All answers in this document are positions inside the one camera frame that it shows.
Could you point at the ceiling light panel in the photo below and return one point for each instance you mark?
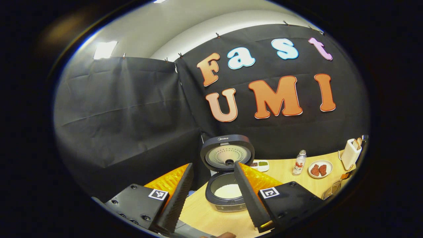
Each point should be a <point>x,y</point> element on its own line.
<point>105,49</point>

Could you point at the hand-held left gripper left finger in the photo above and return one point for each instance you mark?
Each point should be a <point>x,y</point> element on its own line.
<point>178,205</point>

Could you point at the red meat piece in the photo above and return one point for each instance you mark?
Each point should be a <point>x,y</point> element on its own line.
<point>323,170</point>
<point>315,170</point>

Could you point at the blue round lid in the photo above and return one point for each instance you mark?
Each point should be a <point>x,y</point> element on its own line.
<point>191,193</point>

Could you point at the white round plate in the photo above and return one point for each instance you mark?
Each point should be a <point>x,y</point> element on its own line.
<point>329,168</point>

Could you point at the clear drink bottle red label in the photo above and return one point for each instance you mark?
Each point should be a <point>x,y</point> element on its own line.
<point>299,167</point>

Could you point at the white divided condiment dish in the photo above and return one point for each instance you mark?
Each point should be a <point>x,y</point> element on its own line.
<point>262,167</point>

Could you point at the glass bowl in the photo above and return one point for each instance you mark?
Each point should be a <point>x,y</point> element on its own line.
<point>332,191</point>

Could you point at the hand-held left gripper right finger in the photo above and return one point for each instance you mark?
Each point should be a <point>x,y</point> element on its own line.
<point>252,205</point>

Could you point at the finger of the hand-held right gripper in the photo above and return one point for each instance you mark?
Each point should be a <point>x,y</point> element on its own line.
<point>346,175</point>

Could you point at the black rice cooker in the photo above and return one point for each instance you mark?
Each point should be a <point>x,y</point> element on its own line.
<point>227,140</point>

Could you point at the white rice heap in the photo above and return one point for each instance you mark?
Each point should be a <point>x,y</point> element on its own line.
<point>226,191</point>

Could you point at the white toaster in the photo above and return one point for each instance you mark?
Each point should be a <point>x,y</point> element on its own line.
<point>348,155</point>

